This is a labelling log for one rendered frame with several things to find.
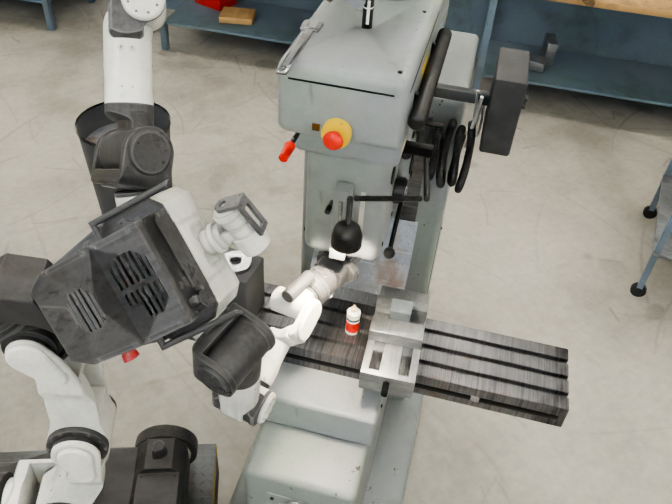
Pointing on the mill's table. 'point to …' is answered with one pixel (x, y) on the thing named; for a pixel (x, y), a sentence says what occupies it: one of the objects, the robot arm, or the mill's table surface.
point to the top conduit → (429, 80)
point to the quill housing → (375, 233)
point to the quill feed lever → (396, 213)
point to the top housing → (360, 70)
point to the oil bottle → (352, 320)
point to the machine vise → (386, 367)
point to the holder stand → (252, 275)
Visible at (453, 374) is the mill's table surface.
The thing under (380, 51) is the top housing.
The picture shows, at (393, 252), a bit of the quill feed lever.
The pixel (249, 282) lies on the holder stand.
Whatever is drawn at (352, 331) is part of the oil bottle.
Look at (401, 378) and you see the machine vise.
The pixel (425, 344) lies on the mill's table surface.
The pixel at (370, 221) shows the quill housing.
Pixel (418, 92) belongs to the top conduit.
